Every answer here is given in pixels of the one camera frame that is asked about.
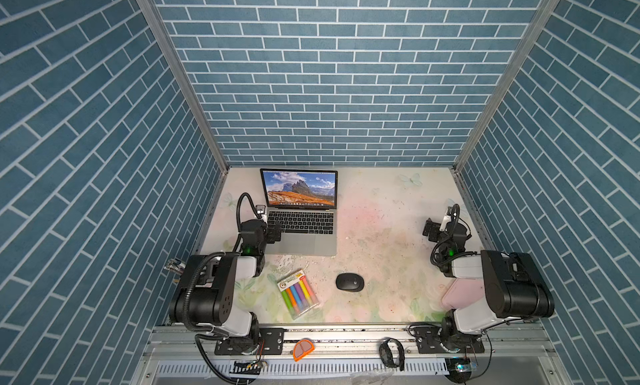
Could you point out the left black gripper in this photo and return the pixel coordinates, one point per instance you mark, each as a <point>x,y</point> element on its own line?
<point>269,232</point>

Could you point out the black wristwatch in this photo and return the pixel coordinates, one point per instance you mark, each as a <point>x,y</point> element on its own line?
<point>392,354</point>

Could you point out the black wireless mouse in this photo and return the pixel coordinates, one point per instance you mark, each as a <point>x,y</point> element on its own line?
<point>350,282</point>

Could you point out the aluminium front rail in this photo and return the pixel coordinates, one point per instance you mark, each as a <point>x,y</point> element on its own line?
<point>518,353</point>

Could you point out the pink notebook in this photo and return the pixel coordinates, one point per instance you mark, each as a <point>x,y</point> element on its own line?
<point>462,293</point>

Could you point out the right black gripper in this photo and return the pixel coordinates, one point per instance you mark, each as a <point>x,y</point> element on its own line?
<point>435,230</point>

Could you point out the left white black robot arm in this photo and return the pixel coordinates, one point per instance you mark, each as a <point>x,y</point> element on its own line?
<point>203,300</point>

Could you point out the silver laptop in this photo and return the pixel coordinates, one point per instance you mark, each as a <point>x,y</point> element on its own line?
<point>303,204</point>

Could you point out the pink pen holder cup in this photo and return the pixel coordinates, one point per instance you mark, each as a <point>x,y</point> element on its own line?
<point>175,266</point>

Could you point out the orange semicircular tool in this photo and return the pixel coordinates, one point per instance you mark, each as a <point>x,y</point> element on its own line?
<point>302,349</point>

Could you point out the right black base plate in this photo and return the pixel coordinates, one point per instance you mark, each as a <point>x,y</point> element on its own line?
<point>432,339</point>

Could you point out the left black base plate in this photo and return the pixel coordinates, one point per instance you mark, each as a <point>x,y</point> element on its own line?
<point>272,340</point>

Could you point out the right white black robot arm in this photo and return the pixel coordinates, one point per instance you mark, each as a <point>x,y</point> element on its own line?
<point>489,288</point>

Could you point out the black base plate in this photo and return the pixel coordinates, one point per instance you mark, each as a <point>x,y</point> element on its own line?
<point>272,340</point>
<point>432,339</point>

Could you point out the small circuit board with wires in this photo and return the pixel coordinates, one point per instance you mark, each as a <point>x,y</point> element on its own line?
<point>254,368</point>

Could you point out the pack of coloured highlighters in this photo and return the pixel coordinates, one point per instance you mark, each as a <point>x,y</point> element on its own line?
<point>297,294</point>

